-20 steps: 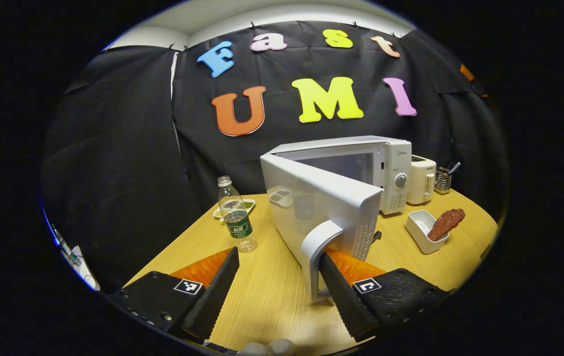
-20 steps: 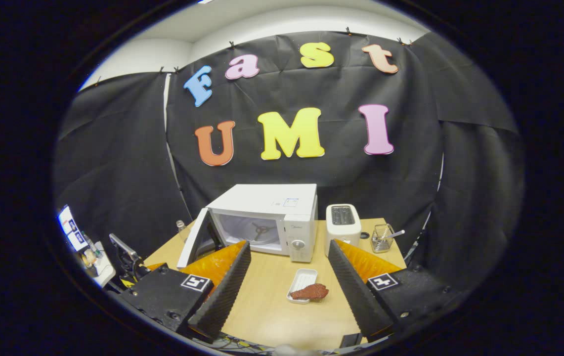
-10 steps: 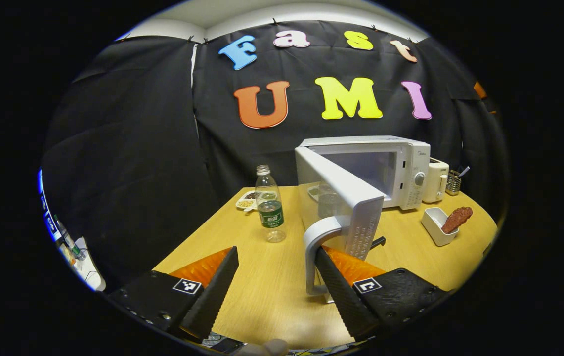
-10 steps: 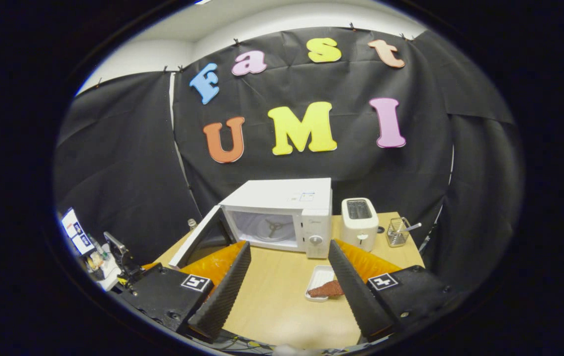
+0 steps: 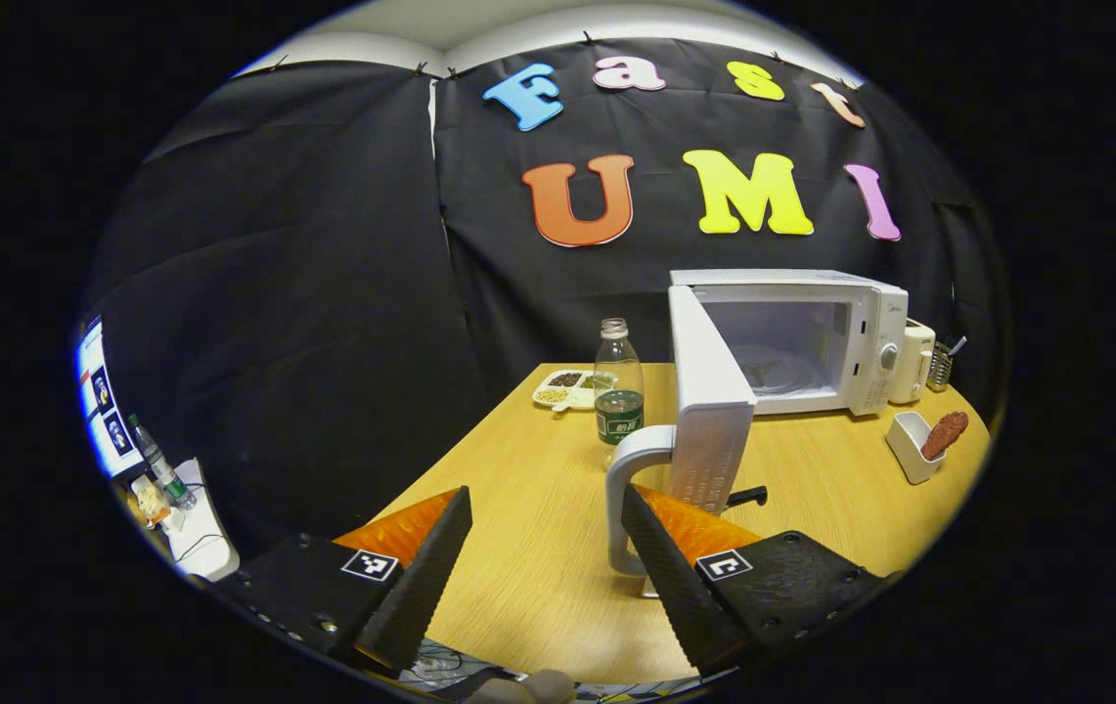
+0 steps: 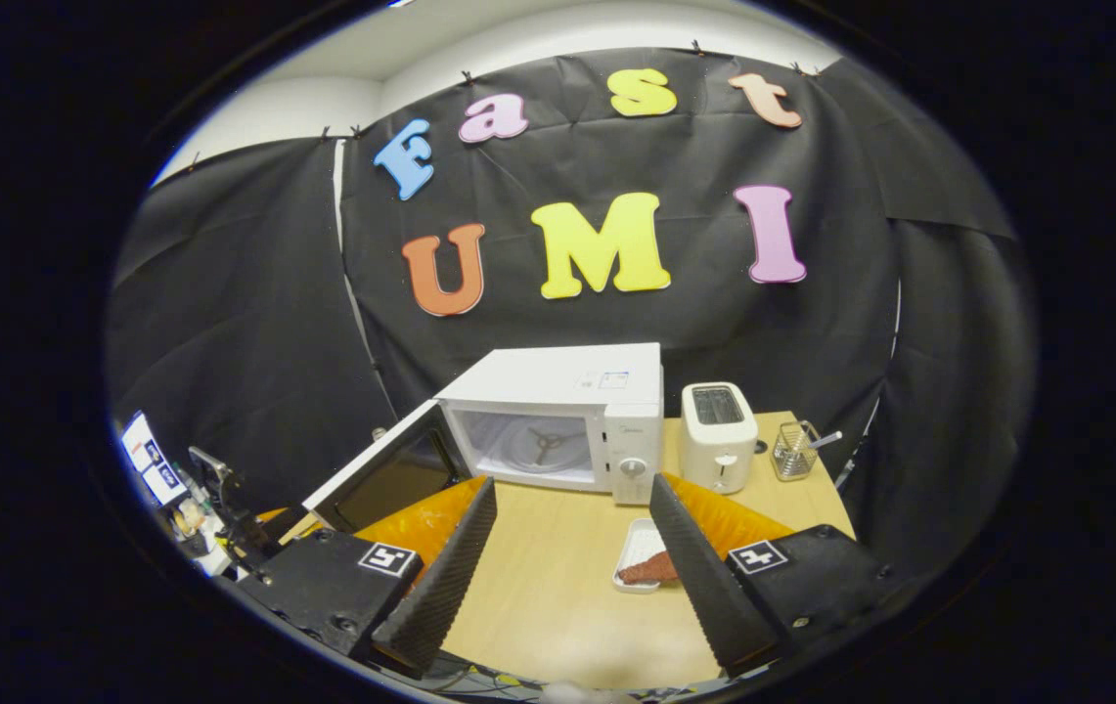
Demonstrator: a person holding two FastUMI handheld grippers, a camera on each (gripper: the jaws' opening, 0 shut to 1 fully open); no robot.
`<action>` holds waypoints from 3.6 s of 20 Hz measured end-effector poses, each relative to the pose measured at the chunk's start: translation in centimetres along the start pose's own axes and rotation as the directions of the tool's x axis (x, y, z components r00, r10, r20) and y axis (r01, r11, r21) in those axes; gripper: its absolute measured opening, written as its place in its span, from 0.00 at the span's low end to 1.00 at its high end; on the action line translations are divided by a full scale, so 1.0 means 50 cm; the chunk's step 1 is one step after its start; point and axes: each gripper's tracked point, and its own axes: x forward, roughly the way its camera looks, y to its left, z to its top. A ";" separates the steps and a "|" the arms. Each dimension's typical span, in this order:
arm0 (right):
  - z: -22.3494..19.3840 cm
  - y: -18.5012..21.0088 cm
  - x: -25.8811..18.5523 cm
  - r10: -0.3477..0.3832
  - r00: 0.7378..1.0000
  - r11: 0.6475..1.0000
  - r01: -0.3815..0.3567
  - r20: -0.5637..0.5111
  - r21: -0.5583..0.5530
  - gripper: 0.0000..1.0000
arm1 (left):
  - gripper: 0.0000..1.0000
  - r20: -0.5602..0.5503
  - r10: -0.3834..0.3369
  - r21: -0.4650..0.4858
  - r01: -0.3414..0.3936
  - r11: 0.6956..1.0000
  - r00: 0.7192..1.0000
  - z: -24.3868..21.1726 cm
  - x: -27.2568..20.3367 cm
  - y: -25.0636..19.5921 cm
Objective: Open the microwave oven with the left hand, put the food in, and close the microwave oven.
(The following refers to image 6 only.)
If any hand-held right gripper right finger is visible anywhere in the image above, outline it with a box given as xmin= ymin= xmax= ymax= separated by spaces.
xmin=647 ymin=472 xmax=911 ymax=680

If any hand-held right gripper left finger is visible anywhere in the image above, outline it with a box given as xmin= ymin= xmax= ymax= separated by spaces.
xmin=225 ymin=476 xmax=500 ymax=682

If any brown food piece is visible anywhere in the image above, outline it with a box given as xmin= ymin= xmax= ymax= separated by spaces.
xmin=618 ymin=550 xmax=681 ymax=587

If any white microwave oven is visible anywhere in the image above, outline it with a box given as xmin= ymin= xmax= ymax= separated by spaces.
xmin=303 ymin=342 xmax=664 ymax=536

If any white rectangular dish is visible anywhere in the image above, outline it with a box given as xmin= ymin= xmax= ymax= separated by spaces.
xmin=612 ymin=517 xmax=671 ymax=594

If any white box with blue labels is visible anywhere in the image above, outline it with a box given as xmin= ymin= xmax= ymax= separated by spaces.
xmin=120 ymin=411 xmax=189 ymax=506

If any white toaster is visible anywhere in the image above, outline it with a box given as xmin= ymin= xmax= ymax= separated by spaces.
xmin=681 ymin=381 xmax=760 ymax=496

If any black backdrop cloth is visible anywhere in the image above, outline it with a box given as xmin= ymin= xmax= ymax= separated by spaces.
xmin=108 ymin=47 xmax=1038 ymax=588

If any wire mesh utensil holder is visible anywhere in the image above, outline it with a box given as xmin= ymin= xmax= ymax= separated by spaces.
xmin=773 ymin=420 xmax=821 ymax=482

